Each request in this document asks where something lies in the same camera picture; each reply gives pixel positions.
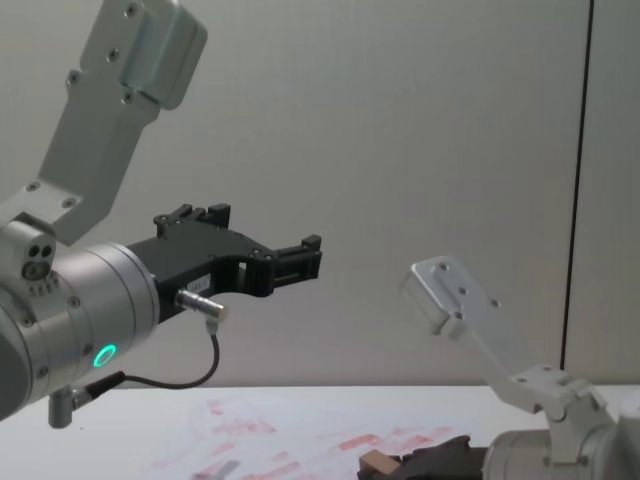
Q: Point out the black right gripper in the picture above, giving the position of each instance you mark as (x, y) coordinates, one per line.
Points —
(435, 462)

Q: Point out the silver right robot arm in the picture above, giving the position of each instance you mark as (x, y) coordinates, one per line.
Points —
(530, 457)

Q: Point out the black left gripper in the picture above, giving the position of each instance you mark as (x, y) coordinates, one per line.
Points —
(200, 255)

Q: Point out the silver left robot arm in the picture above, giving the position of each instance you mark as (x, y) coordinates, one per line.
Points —
(90, 300)

